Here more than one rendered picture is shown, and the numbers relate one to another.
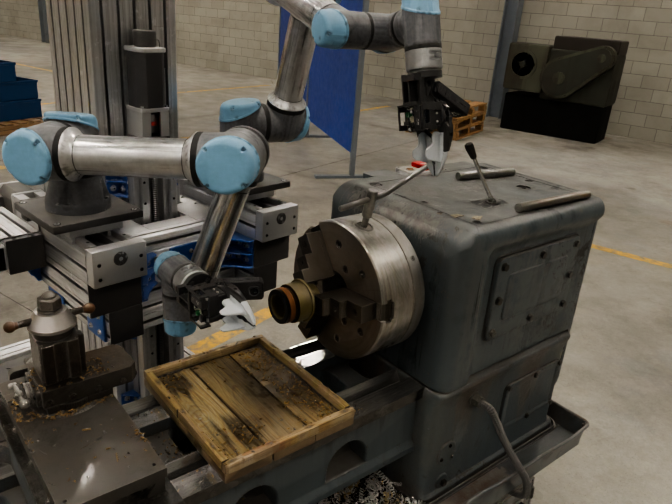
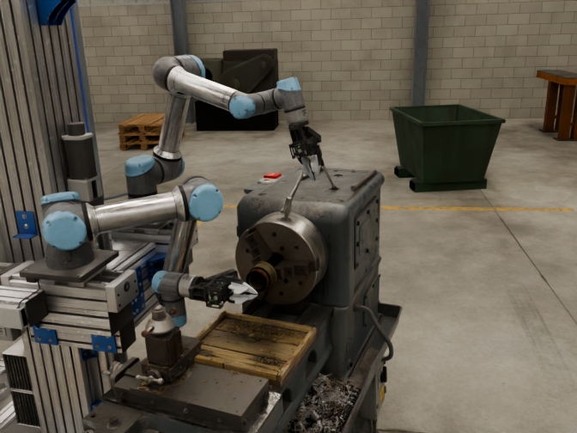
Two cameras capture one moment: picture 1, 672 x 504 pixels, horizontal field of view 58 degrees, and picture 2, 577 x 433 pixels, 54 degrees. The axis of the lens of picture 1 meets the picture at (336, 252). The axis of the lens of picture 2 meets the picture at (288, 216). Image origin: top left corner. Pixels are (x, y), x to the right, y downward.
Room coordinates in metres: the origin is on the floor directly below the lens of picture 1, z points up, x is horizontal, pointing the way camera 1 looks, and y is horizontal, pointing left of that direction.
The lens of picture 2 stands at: (-0.44, 0.75, 1.87)
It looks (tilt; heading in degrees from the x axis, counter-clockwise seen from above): 19 degrees down; 334
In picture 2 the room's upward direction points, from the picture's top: 2 degrees counter-clockwise
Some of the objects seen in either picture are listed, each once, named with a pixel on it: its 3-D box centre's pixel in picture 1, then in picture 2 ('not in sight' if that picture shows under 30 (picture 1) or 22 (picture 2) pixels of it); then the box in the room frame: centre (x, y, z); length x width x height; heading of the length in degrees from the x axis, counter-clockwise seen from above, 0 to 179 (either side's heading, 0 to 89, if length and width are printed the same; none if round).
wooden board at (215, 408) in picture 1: (246, 396); (249, 344); (1.07, 0.17, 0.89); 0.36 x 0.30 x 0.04; 41
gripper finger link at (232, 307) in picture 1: (234, 311); (240, 289); (1.05, 0.19, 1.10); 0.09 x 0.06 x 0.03; 40
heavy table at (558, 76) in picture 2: not in sight; (559, 103); (6.22, -7.80, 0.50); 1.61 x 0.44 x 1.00; 146
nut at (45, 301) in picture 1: (49, 300); (158, 311); (0.91, 0.48, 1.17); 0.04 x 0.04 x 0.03
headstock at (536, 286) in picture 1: (459, 257); (314, 228); (1.52, -0.33, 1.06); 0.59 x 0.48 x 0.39; 131
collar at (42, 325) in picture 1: (51, 317); (160, 321); (0.91, 0.48, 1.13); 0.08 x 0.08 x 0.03
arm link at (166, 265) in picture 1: (177, 272); (171, 283); (1.26, 0.36, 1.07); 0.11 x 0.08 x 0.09; 40
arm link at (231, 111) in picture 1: (242, 122); (142, 173); (1.78, 0.30, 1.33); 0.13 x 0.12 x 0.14; 122
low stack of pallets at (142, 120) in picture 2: (446, 116); (153, 131); (9.45, -1.53, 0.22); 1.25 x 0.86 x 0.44; 149
